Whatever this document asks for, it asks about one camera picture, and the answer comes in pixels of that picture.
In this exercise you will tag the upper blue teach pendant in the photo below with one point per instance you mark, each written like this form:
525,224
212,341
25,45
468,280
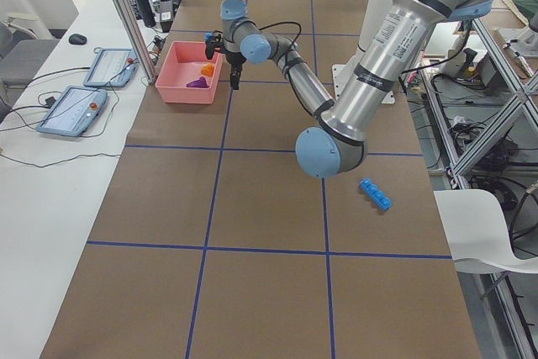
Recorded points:
112,67

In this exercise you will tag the black computer mouse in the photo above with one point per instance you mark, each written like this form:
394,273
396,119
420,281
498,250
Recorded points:
77,39

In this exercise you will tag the long blue block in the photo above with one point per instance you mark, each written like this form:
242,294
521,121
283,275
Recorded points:
375,194

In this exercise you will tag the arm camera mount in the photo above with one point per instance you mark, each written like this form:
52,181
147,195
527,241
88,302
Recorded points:
214,45

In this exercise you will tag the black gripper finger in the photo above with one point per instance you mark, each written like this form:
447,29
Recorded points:
238,80
233,80

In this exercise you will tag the white chair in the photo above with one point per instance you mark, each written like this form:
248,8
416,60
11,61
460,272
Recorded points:
477,233

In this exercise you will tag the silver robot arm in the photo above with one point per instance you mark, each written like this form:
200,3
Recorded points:
338,141

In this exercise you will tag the black water bottle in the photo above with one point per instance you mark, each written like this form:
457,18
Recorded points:
146,13

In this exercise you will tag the lower blue teach pendant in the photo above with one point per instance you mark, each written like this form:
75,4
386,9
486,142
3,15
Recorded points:
74,111

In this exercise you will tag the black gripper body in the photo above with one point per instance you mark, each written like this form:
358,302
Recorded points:
234,60

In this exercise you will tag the purple block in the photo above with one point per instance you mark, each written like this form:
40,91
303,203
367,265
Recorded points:
201,82

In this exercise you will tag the blue teach pendant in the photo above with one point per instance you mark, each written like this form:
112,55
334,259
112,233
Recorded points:
112,67
74,111

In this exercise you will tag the aluminium frame post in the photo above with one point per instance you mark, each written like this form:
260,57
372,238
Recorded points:
136,39

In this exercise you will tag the white camera stand column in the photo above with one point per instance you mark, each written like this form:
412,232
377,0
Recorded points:
374,16

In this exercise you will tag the orange block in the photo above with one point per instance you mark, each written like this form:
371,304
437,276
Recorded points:
208,70

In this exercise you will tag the pink plastic box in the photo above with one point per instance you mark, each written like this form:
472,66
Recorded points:
183,64

